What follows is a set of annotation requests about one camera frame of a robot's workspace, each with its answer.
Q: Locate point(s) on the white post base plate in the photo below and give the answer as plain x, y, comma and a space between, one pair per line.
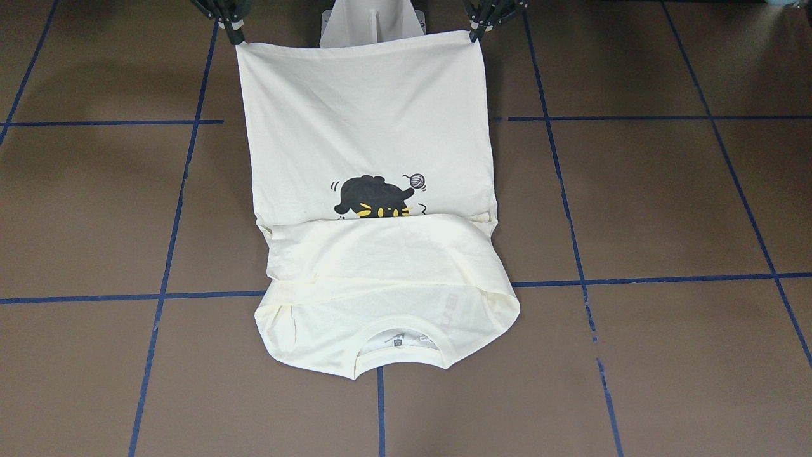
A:
356, 23

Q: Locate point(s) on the brown table cover sheet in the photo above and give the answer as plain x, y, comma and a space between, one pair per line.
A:
653, 178

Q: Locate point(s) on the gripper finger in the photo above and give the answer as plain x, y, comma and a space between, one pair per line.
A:
229, 15
485, 15

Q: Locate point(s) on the cream cat print shirt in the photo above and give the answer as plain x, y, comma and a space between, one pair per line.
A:
373, 184

